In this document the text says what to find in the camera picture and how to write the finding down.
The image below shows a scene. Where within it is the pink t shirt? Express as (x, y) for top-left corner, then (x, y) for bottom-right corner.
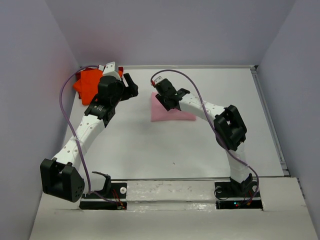
(150, 92), (196, 122)

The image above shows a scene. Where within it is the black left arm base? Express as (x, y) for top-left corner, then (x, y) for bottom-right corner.
(79, 171), (128, 211)

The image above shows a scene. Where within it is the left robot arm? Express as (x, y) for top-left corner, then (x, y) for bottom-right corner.
(40, 73), (139, 203)

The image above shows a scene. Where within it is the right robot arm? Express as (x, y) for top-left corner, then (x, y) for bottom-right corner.
(151, 77), (253, 196)

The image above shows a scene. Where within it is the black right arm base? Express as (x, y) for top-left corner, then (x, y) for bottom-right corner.
(213, 173), (263, 210)

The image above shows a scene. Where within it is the orange folded t shirt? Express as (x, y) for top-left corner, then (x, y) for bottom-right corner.
(73, 68), (103, 106)

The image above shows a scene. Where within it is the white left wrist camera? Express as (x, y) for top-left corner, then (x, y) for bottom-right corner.
(98, 61), (120, 78)

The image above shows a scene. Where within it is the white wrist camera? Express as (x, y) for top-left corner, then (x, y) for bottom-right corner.
(150, 76), (163, 87)
(98, 61), (120, 78)

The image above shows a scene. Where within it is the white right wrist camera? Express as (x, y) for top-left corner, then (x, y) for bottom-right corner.
(150, 76), (163, 87)

